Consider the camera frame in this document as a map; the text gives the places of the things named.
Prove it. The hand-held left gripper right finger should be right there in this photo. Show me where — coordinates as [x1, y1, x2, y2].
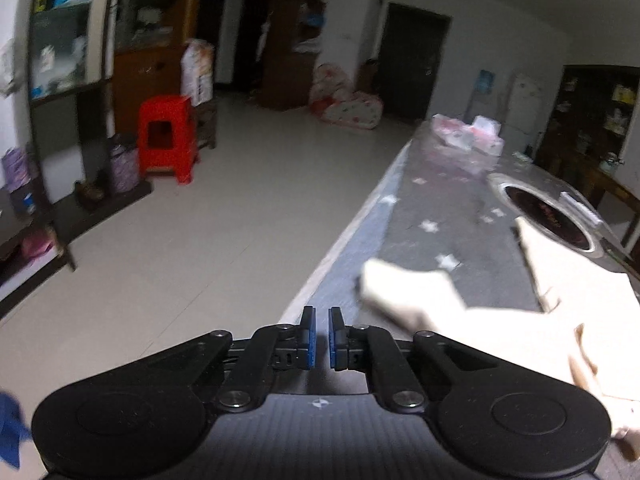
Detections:
[327, 306, 501, 408]

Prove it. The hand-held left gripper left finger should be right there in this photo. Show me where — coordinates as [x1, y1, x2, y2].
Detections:
[140, 306, 318, 411]

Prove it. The cream fleece garment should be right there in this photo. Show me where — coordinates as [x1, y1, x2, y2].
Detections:
[359, 217, 640, 441]

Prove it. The pink printed cushion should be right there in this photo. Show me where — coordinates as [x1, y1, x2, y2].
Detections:
[308, 62, 384, 132]

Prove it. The small pink tissue pack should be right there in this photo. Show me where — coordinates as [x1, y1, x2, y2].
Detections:
[431, 114, 473, 151]

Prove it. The red plastic stool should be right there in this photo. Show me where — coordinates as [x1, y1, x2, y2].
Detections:
[137, 95, 200, 184]

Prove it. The round black induction cooker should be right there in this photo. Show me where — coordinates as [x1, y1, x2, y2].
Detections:
[487, 172, 613, 261]

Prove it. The white pink tissue box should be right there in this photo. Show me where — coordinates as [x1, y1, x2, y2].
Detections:
[467, 116, 505, 157]

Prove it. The pair of brown shoes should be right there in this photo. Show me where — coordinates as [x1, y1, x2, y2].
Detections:
[74, 180, 106, 201]

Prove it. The white remote control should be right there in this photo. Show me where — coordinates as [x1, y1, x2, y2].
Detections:
[560, 192, 603, 223]

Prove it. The white water dispenser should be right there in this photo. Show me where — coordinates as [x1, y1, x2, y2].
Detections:
[465, 69, 497, 126]

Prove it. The dark wooden door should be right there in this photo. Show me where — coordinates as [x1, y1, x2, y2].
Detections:
[372, 2, 452, 122]

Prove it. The white printed sack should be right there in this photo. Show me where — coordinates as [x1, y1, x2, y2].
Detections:
[180, 39, 216, 107]

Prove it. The white refrigerator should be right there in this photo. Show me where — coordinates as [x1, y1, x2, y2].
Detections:
[500, 72, 545, 153]

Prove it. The wooden arch shelf unit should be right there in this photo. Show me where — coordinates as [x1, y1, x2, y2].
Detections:
[112, 0, 333, 136]

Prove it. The blue cloth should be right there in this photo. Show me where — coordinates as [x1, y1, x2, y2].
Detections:
[0, 392, 31, 471]

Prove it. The brown wooden side table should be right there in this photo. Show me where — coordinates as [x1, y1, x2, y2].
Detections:
[570, 157, 640, 251]

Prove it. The purple patterned bag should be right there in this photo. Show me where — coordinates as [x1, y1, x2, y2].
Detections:
[2, 147, 32, 193]

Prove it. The dark wooden display cabinet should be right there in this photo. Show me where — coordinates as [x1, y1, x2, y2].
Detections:
[535, 64, 640, 181]

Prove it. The glass fronted shelf unit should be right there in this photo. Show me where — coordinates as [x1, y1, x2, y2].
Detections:
[0, 0, 118, 306]

